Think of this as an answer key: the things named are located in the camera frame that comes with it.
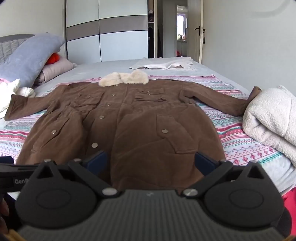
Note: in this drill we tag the red cloth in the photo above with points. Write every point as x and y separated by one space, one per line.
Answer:
290 204

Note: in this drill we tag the brown coat with fur collar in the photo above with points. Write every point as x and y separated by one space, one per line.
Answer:
138 129

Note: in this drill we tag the white flat cloth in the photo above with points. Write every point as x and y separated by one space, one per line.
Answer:
161 63

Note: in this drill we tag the grey garment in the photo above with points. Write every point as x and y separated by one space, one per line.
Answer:
104 67

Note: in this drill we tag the hanging keys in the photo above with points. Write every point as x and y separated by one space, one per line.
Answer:
204 38

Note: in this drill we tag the patterned knit sweater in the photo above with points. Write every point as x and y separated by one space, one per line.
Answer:
231 129

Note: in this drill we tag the white fleece blanket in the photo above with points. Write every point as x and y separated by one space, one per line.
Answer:
270 115

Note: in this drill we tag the white and grey wardrobe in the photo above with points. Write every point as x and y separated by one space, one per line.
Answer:
115 41

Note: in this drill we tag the pink pillow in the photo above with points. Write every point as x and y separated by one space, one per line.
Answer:
57 67

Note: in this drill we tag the blue-grey pillow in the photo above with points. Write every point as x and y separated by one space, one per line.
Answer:
27 58

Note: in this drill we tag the red plush item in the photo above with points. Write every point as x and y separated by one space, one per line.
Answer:
53 58

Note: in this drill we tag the grey quilted headboard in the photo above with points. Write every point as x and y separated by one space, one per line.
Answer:
9 46

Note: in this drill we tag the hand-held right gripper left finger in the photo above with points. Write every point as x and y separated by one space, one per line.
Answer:
97 161

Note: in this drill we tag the person's left hand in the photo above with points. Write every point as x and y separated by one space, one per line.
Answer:
3 208

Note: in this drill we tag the white room door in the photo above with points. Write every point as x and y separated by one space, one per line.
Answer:
194 46

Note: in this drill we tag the window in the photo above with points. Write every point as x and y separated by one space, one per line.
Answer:
180 23

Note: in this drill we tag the white knitted garment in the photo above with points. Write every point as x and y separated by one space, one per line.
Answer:
7 92

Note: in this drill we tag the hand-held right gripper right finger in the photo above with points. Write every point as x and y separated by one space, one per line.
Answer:
204 162

